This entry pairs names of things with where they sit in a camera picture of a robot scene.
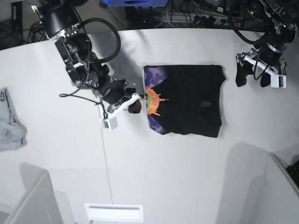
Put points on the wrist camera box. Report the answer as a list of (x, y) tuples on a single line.
[(109, 124), (278, 81)]

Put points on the grey folded garment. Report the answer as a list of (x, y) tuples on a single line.
[(12, 132)]

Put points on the white box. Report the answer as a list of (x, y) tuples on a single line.
[(278, 198), (37, 206)]

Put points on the white box right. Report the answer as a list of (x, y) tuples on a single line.
[(278, 198)]

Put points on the white box left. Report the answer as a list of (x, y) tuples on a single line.
[(37, 206)]

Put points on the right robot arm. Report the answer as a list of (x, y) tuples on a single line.
[(61, 23)]

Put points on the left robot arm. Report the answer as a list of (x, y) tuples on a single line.
[(279, 28)]

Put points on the black T-shirt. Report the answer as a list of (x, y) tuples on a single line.
[(184, 99)]

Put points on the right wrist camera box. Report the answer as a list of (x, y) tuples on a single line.
[(109, 124)]

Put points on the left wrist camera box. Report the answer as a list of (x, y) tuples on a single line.
[(278, 81)]

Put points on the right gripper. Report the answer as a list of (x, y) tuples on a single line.
[(112, 92)]

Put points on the blue box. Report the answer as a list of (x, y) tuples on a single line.
[(127, 3)]

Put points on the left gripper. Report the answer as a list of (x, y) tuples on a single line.
[(267, 58)]

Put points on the black keyboard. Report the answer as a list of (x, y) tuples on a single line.
[(293, 174)]

